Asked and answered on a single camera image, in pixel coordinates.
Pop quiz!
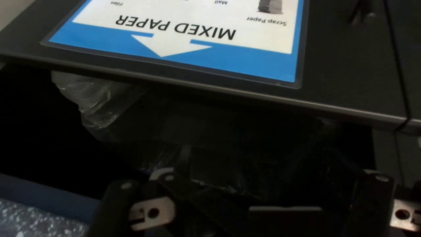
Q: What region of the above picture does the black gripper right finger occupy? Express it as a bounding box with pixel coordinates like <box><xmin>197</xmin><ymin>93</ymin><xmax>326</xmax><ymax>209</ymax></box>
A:
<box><xmin>340</xmin><ymin>170</ymin><xmax>421</xmax><ymax>237</ymax></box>

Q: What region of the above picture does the blue sign with up arrow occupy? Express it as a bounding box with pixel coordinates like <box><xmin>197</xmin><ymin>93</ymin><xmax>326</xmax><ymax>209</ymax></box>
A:
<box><xmin>40</xmin><ymin>0</ymin><xmax>310</xmax><ymax>91</ymax></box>

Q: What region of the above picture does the black bin liner bag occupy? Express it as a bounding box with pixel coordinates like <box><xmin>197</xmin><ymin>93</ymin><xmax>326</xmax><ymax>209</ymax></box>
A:
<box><xmin>0</xmin><ymin>64</ymin><xmax>395</xmax><ymax>212</ymax></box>

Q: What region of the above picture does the black bin door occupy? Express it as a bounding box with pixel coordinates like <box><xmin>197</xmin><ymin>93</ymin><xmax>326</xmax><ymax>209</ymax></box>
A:
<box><xmin>0</xmin><ymin>0</ymin><xmax>415</xmax><ymax>130</ymax></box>

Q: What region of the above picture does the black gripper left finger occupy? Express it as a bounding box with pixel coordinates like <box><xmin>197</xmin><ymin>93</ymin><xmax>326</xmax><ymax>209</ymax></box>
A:
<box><xmin>86</xmin><ymin>177</ymin><xmax>176</xmax><ymax>237</ymax></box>

